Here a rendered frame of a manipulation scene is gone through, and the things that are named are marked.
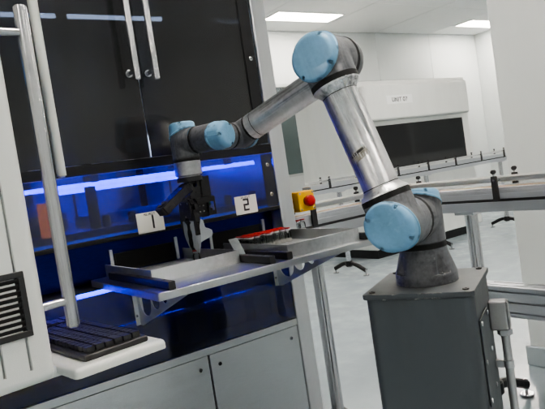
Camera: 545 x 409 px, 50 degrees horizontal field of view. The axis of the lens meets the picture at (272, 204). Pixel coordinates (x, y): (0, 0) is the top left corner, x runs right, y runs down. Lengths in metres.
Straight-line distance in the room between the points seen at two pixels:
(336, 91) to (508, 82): 1.74
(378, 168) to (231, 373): 0.92
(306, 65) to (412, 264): 0.53
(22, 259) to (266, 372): 1.12
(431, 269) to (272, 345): 0.77
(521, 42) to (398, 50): 6.68
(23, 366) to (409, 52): 9.01
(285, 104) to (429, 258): 0.55
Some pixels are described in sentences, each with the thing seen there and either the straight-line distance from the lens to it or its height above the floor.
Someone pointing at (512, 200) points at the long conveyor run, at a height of 0.88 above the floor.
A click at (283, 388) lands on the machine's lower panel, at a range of 2.09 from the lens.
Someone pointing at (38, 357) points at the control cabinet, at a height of 0.85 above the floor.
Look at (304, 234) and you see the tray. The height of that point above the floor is 0.90.
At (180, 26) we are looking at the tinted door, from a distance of 1.95.
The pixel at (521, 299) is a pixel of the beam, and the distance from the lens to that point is 2.42.
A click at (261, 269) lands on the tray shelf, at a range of 1.50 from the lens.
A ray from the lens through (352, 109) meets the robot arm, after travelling 1.35.
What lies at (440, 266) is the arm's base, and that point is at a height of 0.83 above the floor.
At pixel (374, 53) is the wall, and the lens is 9.19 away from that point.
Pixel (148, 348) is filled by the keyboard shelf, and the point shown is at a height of 0.80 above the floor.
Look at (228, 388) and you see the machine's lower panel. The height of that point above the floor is 0.45.
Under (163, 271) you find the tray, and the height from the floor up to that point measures 0.91.
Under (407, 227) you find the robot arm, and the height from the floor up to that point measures 0.95.
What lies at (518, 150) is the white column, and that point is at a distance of 3.00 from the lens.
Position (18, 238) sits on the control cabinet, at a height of 1.06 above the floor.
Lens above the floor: 1.11
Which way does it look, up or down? 3 degrees down
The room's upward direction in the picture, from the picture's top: 9 degrees counter-clockwise
